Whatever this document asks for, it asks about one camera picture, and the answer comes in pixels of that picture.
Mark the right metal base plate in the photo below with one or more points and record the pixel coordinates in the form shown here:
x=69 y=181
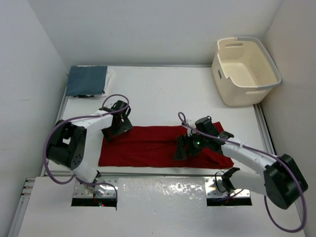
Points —
x=215 y=189

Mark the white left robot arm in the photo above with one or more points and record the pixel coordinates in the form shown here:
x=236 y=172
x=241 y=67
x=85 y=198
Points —
x=66 y=145

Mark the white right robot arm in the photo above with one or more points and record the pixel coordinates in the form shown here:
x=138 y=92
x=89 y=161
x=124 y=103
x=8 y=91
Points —
x=276 y=178

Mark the red t shirt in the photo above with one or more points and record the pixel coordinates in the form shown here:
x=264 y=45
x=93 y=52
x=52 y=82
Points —
x=155 y=146

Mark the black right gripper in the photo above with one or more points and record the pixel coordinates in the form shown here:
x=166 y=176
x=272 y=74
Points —
x=183 y=140

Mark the teal blue t shirt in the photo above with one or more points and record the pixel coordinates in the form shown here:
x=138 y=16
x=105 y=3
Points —
x=86 y=80

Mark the metal base plate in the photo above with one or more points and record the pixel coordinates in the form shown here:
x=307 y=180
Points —
x=215 y=189
x=106 y=190

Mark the cream plastic laundry basket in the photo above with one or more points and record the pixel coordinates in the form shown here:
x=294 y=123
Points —
x=243 y=71

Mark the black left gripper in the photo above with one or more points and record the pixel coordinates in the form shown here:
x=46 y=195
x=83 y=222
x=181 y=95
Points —
x=125 y=126

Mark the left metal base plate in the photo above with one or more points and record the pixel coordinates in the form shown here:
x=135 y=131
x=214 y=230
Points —
x=106 y=190

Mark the white printed t shirt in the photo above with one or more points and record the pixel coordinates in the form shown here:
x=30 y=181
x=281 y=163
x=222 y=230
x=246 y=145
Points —
x=110 y=75

